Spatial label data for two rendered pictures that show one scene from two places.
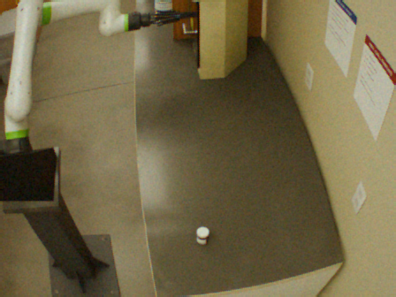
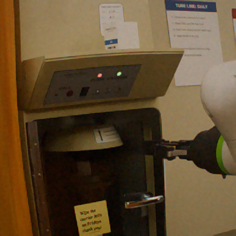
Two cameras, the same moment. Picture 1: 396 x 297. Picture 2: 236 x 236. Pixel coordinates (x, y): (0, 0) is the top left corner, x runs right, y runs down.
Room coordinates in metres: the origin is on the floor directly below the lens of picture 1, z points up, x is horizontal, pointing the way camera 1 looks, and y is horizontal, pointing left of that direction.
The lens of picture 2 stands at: (2.20, 1.36, 1.45)
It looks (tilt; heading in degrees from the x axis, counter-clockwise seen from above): 3 degrees down; 247
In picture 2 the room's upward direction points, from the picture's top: 4 degrees counter-clockwise
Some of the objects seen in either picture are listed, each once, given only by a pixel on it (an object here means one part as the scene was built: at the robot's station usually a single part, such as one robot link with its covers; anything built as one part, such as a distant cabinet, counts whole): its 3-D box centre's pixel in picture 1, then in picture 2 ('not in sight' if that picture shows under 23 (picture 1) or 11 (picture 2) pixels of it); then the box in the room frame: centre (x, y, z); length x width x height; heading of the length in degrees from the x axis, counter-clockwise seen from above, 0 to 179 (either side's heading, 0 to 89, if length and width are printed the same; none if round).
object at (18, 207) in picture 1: (31, 180); not in sight; (0.95, 0.74, 0.92); 0.32 x 0.32 x 0.04; 10
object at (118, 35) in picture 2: not in sight; (121, 36); (1.63, 0.06, 1.54); 0.05 x 0.05 x 0.06; 10
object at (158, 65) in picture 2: not in sight; (104, 75); (1.67, 0.07, 1.46); 0.32 x 0.11 x 0.10; 8
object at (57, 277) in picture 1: (58, 232); not in sight; (0.95, 0.74, 0.45); 0.48 x 0.48 x 0.90; 10
